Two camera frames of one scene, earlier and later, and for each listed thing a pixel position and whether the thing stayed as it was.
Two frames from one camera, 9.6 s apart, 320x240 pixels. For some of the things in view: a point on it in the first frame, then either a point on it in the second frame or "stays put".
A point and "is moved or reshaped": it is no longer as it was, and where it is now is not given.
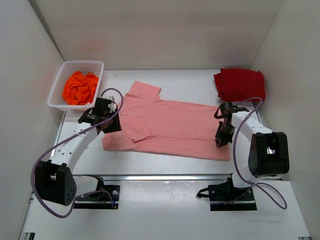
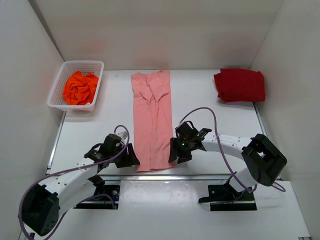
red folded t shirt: [237, 84] stays put
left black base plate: [100, 200] stays put
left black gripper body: [113, 124] → [121, 160]
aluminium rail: [152, 177] stays put
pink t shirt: [151, 124] is moved or reshaped
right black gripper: [221, 140] → [183, 158]
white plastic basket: [77, 86] stays put
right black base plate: [226, 197] stays put
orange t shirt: [79, 88] stays put
